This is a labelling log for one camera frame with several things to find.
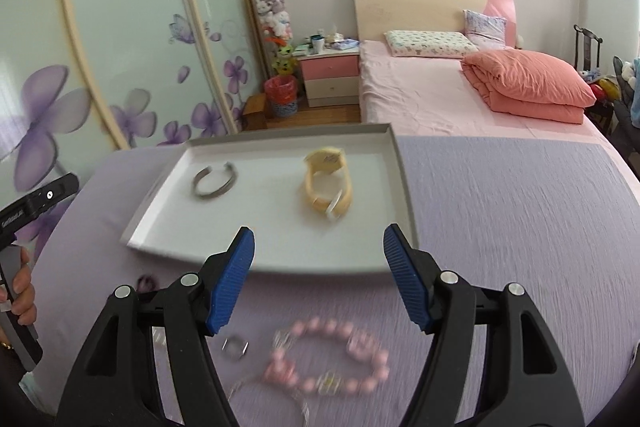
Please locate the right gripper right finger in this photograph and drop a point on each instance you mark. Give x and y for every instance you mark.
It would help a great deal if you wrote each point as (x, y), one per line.
(525, 380)

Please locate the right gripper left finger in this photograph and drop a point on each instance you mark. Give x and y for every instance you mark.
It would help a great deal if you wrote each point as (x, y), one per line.
(114, 382)

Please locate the thin silver bangle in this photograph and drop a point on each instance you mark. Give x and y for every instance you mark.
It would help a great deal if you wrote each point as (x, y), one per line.
(272, 398)

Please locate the grey shallow jewelry tray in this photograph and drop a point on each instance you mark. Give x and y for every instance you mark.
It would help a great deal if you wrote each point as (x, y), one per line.
(212, 187)

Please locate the person's left hand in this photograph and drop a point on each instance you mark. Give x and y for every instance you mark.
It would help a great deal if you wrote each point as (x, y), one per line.
(23, 306)

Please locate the small wooden stool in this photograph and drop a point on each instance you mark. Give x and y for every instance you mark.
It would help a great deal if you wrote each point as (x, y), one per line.
(255, 113)

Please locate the pink bed sheet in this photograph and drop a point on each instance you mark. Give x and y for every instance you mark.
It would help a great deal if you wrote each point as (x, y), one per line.
(430, 96)

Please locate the red trash bin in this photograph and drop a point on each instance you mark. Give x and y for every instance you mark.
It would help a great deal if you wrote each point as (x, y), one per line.
(281, 92)

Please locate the folded coral duvet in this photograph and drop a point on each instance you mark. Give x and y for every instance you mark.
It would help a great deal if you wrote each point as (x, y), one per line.
(528, 84)

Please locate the pink white nightstand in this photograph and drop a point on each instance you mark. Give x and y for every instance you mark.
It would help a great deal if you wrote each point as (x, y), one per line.
(331, 78)

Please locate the green yellow plush toy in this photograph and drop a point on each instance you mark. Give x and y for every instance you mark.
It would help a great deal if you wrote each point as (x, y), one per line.
(284, 64)

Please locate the floral white pillow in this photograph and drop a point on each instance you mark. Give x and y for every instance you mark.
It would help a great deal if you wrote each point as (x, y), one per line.
(429, 44)

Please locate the blue patterned pillow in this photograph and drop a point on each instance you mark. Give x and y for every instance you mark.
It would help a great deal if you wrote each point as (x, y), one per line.
(486, 32)

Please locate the wardrobe with flower print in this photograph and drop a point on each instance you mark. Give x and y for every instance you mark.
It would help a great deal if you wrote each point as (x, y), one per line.
(82, 78)

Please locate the white mug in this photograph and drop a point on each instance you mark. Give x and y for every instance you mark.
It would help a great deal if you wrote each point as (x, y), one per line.
(318, 42)

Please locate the dark wooden chair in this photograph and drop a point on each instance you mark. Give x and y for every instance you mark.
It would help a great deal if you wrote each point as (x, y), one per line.
(587, 49)

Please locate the cream pink headboard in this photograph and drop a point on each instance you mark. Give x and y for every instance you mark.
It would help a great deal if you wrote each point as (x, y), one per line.
(376, 17)

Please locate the clear tube of plush toys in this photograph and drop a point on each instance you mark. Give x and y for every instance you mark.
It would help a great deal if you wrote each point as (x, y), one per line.
(274, 27)

